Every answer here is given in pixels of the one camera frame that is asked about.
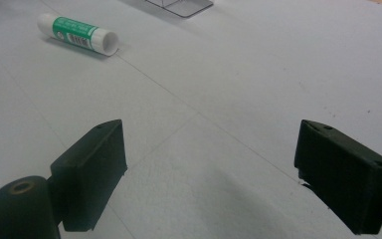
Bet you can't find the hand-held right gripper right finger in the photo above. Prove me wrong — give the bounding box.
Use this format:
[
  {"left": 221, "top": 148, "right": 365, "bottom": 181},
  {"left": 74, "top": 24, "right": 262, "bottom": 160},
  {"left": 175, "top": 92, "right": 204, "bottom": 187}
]
[{"left": 293, "top": 119, "right": 382, "bottom": 236}]

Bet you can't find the white and green glue stick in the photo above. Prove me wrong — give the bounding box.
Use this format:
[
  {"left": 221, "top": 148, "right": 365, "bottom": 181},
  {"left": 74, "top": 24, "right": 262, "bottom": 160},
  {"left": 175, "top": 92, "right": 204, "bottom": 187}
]
[{"left": 36, "top": 12, "right": 119, "bottom": 57}]

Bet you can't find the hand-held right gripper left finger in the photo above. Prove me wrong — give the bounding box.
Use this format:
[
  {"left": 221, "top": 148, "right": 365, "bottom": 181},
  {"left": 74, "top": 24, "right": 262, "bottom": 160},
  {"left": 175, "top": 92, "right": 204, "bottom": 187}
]
[{"left": 49, "top": 119, "right": 128, "bottom": 233}]

